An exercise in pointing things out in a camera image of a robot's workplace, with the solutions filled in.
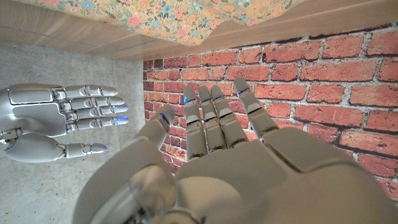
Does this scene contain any tan patterned cloth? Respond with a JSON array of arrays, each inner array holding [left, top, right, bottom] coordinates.
[[18, 0, 305, 47]]

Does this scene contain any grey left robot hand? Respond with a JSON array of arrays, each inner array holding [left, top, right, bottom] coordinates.
[[71, 76, 398, 224]]

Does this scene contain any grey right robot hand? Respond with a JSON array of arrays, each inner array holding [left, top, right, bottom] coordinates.
[[0, 83, 130, 164]]

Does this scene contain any red brick printed backdrop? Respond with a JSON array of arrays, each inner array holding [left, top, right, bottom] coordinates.
[[142, 21, 398, 200]]

